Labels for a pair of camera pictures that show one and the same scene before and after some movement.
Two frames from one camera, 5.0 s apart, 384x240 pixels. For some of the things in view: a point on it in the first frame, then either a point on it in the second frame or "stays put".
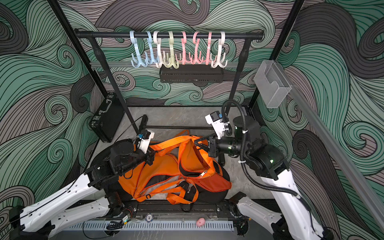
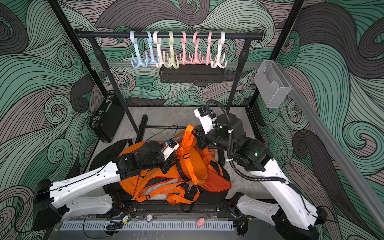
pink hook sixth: [197, 60] stays put
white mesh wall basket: [271, 84] stays put
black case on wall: [106, 121] stays put
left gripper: [149, 155] -> [167, 163]
